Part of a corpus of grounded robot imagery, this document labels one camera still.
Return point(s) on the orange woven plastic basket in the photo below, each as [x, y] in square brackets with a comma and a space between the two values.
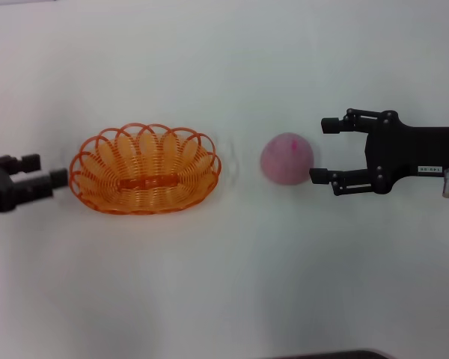
[146, 168]

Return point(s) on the pink peach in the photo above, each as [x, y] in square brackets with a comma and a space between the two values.
[288, 161]

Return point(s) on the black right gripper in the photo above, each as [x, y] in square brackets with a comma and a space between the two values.
[411, 149]

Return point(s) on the dark robot chest edge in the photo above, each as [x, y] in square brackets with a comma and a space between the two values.
[340, 355]

